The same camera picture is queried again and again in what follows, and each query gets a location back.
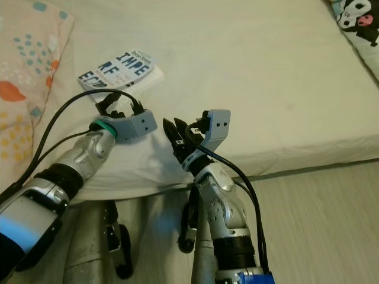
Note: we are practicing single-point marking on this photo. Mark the white blue-lettered paperback book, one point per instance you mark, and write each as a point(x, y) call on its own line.
point(124, 68)

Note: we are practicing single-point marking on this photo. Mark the pink patterned pillow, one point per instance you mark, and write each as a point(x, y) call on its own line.
point(29, 59)

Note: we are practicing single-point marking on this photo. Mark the cream cartoon print blanket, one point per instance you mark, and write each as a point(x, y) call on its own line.
point(358, 21)

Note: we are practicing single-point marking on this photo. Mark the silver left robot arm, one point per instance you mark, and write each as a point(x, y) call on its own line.
point(47, 195)

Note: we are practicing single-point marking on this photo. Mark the mattress with beige sheet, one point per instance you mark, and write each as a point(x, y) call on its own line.
point(243, 71)

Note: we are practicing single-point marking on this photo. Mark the grey right robot leg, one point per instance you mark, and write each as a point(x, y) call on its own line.
point(201, 254)

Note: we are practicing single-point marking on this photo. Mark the grey robot leg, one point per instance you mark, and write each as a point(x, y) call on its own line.
point(95, 248)
point(201, 254)

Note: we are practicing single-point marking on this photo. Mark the grey left robot leg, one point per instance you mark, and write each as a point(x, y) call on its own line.
point(95, 248)

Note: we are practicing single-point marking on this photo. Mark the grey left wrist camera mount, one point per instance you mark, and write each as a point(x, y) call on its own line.
point(139, 125)

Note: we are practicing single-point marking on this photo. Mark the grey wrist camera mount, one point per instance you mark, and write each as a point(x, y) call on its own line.
point(139, 125)
point(219, 124)

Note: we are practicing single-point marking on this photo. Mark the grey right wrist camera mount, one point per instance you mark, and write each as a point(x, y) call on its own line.
point(219, 124)

